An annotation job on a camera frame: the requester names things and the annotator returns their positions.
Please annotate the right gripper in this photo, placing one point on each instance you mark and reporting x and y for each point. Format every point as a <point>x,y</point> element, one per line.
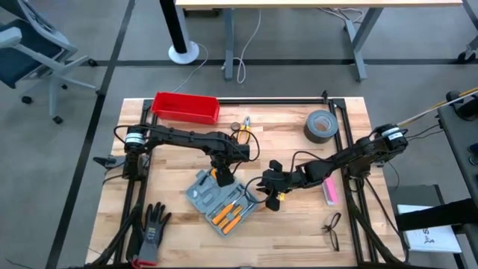
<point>282,179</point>

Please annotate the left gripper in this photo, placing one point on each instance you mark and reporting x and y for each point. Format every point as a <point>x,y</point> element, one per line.
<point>224,177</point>

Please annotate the small yellow tool piece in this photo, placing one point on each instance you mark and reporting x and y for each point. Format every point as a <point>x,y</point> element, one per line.
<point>282,196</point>

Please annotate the grey plastic tool case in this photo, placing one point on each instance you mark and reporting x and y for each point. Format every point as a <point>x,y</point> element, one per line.
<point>203,194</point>

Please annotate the orange screwdriver bit holder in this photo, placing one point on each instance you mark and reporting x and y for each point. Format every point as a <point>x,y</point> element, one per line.
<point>239,209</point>

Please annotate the red plastic bin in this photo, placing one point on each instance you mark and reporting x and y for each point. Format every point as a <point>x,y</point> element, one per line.
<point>186,108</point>

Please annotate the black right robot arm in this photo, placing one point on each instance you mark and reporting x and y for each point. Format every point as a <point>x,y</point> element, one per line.
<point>354,153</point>

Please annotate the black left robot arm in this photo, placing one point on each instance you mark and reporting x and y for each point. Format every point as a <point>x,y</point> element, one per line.
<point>186,138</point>

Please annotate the pink white plastic tool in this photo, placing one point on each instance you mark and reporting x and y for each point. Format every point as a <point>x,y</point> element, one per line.
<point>330,190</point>

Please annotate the black-framed eyeglasses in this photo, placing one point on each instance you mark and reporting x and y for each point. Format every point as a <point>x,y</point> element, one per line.
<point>328,227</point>

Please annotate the black grey work glove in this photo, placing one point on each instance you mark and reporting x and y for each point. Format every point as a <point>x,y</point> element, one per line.
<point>153,231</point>

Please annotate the black table clamp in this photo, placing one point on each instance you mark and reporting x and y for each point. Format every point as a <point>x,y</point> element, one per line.
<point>104,161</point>

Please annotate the pole with white round base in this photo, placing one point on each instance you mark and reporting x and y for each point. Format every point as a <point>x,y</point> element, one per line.
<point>183,52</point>

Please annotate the grey metal desk leg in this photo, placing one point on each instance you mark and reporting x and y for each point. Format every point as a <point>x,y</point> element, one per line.
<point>359,48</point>
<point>229,45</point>

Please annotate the black beam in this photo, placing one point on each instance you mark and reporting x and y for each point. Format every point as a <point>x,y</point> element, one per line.
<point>429,218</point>

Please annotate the white paper sheet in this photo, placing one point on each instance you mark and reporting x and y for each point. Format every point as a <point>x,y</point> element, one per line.
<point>433,239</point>

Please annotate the yellow and white rod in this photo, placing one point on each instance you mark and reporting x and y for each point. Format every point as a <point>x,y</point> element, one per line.
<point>440,105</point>

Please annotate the light wooden desk top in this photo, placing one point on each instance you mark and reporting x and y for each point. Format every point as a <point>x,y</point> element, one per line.
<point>298,3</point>

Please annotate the dark grey side table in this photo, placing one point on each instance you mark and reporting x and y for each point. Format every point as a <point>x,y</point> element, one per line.
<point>459,149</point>

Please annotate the black round device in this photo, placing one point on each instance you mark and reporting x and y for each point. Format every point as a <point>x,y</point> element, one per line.
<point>467,108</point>

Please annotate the grey leg with black caster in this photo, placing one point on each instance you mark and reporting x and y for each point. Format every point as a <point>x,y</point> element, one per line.
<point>467,56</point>

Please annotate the blue office chair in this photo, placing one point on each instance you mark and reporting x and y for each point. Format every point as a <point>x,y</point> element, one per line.
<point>22,63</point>

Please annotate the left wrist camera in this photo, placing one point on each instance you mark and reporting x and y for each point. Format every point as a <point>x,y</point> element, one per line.
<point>241,153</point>

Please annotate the grey duct tape roll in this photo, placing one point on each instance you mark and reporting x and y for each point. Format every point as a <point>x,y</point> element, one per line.
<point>309,129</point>

